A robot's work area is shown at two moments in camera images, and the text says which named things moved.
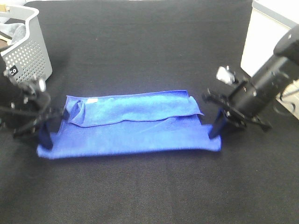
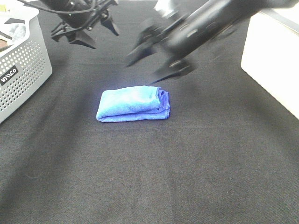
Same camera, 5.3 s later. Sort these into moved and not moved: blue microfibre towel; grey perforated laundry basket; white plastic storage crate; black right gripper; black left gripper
Moved: blue microfibre towel; black left gripper; black right gripper
Not moved: grey perforated laundry basket; white plastic storage crate
